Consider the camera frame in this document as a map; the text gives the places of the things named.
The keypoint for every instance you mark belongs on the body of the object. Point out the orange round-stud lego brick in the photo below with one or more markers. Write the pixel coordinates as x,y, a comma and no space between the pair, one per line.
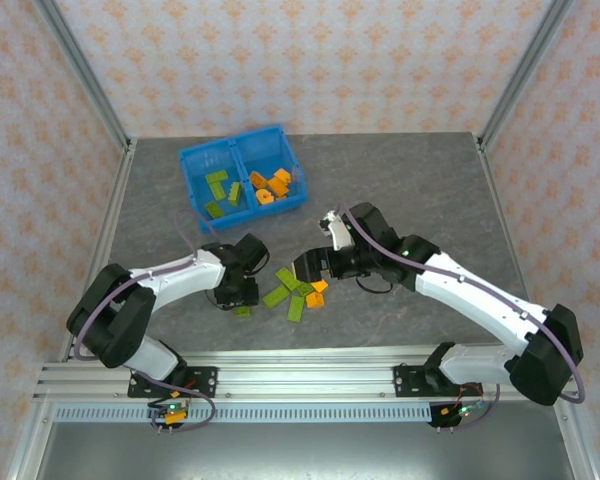
265,196

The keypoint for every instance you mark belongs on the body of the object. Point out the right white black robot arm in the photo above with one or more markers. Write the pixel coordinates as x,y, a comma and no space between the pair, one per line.
480,300

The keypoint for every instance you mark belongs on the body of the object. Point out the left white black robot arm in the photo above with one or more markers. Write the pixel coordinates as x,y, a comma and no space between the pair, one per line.
180,277

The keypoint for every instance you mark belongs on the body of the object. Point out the electronics board orange connector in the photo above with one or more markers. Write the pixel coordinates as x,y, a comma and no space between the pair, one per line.
170,414

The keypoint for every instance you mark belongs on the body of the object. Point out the grey metal sheet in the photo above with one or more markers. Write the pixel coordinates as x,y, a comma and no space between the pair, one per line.
305,455

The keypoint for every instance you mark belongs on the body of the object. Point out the electronics board green light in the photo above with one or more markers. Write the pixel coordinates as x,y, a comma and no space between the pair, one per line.
462,411

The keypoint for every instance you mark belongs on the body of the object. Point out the aluminium base extrusion rail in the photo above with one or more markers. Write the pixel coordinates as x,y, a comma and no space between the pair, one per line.
305,375

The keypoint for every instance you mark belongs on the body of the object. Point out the aluminium table side rail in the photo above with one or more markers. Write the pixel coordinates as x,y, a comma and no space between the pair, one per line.
504,210
112,210

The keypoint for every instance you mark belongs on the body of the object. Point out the aluminium frame post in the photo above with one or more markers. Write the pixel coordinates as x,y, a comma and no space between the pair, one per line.
525,70
84,70

